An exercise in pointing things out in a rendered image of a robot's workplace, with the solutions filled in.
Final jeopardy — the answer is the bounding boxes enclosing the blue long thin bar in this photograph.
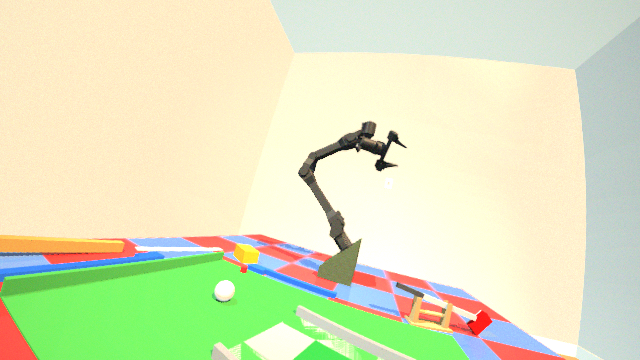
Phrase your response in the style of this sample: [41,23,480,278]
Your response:
[0,251,165,282]
[247,264,337,299]

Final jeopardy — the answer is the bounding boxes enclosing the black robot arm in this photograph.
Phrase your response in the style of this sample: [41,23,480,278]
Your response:
[298,121,377,253]

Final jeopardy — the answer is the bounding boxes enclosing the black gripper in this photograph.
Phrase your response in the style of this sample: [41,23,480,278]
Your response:
[369,130,407,172]

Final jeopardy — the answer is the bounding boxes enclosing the green flat mat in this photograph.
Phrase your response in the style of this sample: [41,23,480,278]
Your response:
[0,259,470,360]

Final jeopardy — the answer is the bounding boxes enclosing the white ball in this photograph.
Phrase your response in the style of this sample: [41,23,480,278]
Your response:
[214,280,235,302]

